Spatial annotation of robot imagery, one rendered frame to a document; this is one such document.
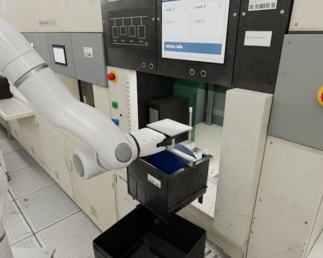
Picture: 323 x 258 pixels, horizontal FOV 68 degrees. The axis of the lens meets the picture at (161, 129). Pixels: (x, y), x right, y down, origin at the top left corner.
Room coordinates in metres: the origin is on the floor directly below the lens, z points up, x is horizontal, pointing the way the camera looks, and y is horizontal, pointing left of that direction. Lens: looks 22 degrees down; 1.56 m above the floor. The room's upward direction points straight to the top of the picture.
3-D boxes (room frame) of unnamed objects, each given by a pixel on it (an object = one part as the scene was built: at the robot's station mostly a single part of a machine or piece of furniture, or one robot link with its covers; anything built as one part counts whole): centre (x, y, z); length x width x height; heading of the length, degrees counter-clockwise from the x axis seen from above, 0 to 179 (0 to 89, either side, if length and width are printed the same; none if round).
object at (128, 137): (0.63, 0.10, 1.25); 0.09 x 0.03 x 0.08; 43
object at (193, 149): (1.25, -0.16, 0.89); 0.22 x 0.21 x 0.04; 133
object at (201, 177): (0.74, -0.02, 1.11); 0.24 x 0.20 x 0.32; 43
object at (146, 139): (0.67, 0.06, 1.25); 0.11 x 0.10 x 0.07; 133
